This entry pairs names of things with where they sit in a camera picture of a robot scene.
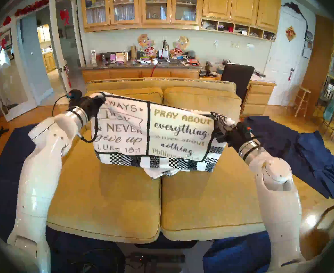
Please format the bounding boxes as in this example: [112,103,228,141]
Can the black office chair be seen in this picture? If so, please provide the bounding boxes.
[220,64,255,101]

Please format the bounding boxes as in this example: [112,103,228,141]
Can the wall calendar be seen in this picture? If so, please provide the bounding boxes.
[303,38,313,59]

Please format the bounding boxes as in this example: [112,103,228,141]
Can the wooden kitchen base cabinet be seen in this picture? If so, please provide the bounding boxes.
[42,51,56,73]

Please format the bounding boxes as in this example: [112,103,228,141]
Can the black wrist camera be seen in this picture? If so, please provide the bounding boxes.
[67,89,83,105]
[238,123,254,140]

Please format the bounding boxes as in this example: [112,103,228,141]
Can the red cable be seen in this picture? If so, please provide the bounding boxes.
[151,46,164,77]

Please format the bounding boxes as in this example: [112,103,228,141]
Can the yellow sofa back cushion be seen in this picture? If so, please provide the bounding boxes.
[86,88,164,105]
[163,87,242,122]

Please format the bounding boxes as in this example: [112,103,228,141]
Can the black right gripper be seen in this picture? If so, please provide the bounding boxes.
[213,115,241,147]

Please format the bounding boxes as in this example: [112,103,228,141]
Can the wooden stool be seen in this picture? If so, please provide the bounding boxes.
[294,87,312,117]

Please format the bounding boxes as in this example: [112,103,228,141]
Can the white printed fleece blanket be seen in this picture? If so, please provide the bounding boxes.
[92,92,236,179]

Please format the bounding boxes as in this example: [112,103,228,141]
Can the yellow fabric sofa frame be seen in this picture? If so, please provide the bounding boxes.
[49,78,270,167]

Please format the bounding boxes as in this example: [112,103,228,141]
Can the wooden desk with drawers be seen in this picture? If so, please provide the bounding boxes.
[200,69,277,118]

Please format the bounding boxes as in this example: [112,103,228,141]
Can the teal hanging cloth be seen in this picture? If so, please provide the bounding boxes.
[323,99,334,121]

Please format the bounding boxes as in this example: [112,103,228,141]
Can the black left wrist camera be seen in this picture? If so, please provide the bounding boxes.
[67,89,83,105]

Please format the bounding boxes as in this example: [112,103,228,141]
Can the granite counter wooden cabinets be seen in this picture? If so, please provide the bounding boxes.
[80,61,203,83]

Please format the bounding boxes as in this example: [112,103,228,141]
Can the red garland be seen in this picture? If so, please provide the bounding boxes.
[14,0,50,17]

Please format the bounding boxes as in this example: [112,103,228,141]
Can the wooden wall cabinets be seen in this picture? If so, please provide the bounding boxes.
[81,0,282,42]

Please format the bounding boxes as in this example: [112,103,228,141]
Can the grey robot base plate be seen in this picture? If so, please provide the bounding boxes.
[116,241,214,273]

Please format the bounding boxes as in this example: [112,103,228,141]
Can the black power strip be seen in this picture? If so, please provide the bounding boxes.
[129,253,186,264]

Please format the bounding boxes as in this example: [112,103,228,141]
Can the thick black left wrist cable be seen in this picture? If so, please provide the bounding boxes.
[77,116,99,143]

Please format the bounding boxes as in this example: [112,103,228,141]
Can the black door garland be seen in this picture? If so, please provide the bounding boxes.
[281,2,310,32]

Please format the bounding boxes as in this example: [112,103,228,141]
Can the large navy moving blanket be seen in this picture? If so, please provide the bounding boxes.
[0,125,273,273]

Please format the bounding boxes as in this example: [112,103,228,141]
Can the white glass-pane door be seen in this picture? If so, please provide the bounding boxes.
[0,22,37,122]
[49,0,83,122]

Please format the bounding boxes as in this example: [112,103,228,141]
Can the cartoon child wall decoration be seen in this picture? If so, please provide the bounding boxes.
[138,34,157,58]
[170,35,189,57]

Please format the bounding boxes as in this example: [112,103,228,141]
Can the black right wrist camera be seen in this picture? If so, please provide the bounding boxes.
[238,123,254,140]

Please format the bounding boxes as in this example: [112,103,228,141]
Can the crumpled navy moving blanket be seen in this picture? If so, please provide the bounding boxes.
[243,115,334,199]

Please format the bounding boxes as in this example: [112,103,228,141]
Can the white panel door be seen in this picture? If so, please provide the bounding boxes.
[265,5,308,106]

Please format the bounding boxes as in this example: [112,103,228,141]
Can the stack of desk papers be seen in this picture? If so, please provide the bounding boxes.
[251,71,275,83]

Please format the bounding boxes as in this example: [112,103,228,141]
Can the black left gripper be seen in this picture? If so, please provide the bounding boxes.
[83,94,107,119]

